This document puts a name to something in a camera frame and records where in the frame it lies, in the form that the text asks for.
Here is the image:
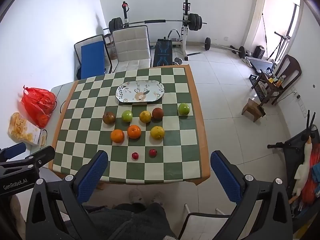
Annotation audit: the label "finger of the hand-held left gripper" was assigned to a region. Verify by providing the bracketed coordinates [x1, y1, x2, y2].
[24, 145, 56, 171]
[0, 142, 27, 161]

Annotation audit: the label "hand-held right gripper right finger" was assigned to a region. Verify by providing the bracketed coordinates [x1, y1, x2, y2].
[210, 150, 293, 240]

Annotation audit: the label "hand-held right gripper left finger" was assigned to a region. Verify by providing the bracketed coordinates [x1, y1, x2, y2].
[26, 150, 109, 240]

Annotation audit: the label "orange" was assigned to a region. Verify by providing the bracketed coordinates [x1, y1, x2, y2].
[110, 129, 125, 143]
[127, 125, 142, 139]

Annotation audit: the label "mottled brown apple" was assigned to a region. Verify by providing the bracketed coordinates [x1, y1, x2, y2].
[102, 111, 116, 125]

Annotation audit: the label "green apple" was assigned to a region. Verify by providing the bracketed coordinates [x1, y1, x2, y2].
[121, 110, 133, 123]
[178, 103, 190, 116]

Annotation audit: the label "pale yellow citrus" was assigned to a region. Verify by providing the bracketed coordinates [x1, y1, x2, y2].
[150, 126, 165, 140]

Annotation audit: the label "yellow-orange citrus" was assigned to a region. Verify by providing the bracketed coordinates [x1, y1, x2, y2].
[139, 110, 152, 123]

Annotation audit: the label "floral oval plate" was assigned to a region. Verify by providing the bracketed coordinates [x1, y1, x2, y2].
[115, 80, 166, 103]

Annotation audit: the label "yellow snack box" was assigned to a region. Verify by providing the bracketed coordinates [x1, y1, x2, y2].
[8, 112, 48, 147]

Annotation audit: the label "grey slipper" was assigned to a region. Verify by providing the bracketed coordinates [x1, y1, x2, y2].
[129, 189, 143, 203]
[152, 191, 165, 203]

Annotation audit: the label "red plastic bag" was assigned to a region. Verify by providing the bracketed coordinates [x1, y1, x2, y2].
[21, 85, 57, 128]

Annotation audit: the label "person's dark grey pants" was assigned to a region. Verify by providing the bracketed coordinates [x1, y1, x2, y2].
[84, 202, 175, 240]

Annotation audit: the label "green white checkered tablecloth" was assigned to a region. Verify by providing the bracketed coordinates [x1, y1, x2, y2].
[49, 64, 212, 186]

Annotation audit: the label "small wooden stool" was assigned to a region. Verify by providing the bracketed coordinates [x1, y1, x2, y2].
[242, 98, 266, 123]

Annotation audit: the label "black scooter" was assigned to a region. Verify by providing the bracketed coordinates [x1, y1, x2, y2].
[267, 110, 320, 233]

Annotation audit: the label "white goose plush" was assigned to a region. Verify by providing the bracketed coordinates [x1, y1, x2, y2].
[292, 136, 314, 197]

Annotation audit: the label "black plastic crate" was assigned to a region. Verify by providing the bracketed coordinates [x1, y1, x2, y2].
[249, 74, 266, 101]

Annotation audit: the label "blue mat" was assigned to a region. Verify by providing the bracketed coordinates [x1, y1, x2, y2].
[80, 41, 105, 80]

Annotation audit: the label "black framed chair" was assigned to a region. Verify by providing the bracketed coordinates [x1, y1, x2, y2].
[74, 34, 113, 80]

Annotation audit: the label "curl bar with plates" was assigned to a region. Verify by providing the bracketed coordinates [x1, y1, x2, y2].
[204, 37, 248, 58]

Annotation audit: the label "dark wooden side table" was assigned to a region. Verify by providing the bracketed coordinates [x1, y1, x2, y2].
[257, 54, 302, 106]

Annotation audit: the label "black box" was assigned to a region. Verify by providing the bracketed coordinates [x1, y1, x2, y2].
[253, 45, 266, 59]

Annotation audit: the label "beige padded chair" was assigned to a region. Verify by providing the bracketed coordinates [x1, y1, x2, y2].
[112, 25, 152, 74]

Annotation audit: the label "black weight bench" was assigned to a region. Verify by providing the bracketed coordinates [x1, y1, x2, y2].
[153, 39, 174, 67]

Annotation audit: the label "white barbell rack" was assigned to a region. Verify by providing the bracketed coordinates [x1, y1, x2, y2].
[122, 0, 193, 61]

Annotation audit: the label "barbell with black plates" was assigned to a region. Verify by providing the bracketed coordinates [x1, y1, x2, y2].
[104, 13, 208, 32]

